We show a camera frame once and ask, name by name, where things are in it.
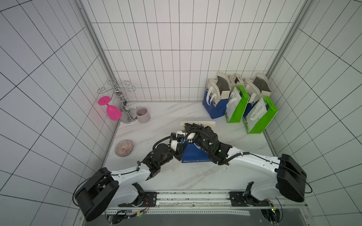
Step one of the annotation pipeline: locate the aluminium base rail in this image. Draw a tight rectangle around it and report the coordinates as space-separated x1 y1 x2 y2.
105 190 308 217

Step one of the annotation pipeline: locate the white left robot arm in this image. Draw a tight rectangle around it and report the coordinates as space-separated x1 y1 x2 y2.
72 132 186 222

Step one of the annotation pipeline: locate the navy beige small bag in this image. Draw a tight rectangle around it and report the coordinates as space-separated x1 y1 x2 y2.
228 73 244 90

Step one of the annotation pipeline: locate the large blue beige cheerful bag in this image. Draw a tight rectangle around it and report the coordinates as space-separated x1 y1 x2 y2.
203 72 231 119

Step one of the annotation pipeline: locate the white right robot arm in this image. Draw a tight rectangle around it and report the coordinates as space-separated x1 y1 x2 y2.
176 123 309 206

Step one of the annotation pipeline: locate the glass dish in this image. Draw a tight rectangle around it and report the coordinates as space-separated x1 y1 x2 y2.
115 140 133 157

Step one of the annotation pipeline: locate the green white bag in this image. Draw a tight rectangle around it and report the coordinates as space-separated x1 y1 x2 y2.
243 97 278 134
225 86 250 123

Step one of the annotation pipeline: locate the metal wire rack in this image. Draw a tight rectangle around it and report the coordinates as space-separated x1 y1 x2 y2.
97 80 137 124

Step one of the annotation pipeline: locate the pale pink ceramic cup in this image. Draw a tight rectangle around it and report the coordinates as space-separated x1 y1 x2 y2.
136 107 151 123

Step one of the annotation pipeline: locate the blue beige takeout bag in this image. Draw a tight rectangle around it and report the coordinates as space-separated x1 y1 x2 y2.
243 73 271 118

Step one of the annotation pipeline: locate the pink plastic goblet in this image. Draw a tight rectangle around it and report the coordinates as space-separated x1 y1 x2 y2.
98 96 123 121

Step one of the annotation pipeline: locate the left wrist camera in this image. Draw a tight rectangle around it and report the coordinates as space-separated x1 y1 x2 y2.
169 131 186 151

